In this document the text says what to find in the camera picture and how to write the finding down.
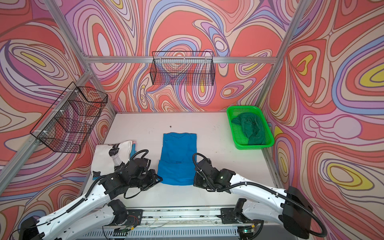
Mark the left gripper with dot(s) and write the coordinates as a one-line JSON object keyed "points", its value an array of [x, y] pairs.
{"points": [[153, 180]]}

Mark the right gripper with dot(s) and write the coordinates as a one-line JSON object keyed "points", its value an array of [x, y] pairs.
{"points": [[197, 182]]}

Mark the blue t-shirt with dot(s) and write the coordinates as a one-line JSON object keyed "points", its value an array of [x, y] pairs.
{"points": [[176, 166]]}

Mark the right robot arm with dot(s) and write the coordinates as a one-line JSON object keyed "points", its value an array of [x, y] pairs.
{"points": [[287, 207]]}

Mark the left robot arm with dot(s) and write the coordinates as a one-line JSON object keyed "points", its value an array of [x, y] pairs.
{"points": [[99, 206]]}

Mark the teal folded t-shirt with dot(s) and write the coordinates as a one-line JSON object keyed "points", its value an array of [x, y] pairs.
{"points": [[133, 149]]}

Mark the green plastic basket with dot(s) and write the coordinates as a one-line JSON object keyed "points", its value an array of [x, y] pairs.
{"points": [[239, 138]]}

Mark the dark green t-shirt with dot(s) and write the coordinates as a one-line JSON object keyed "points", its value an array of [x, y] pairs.
{"points": [[252, 127]]}

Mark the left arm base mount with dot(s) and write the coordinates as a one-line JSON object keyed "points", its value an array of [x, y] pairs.
{"points": [[133, 217]]}

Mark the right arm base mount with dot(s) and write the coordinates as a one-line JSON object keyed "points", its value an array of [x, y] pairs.
{"points": [[234, 216]]}

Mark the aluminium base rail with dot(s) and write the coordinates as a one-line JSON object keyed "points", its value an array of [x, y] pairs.
{"points": [[190, 223]]}

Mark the black wire basket left wall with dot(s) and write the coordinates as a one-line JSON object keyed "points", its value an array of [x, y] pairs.
{"points": [[69, 122]]}

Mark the black wire basket wall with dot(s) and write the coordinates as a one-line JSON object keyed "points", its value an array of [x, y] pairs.
{"points": [[183, 68], [69, 122]]}

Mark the aluminium frame left post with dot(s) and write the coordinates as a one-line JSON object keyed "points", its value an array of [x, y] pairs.
{"points": [[44, 46]]}

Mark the aluminium frame post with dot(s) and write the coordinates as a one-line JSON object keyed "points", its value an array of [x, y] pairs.
{"points": [[297, 17], [44, 46]]}

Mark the black wire basket back wall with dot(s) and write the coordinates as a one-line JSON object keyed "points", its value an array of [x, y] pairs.
{"points": [[183, 68]]}

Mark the aluminium frame right post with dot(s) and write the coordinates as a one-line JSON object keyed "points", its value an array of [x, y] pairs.
{"points": [[297, 17]]}

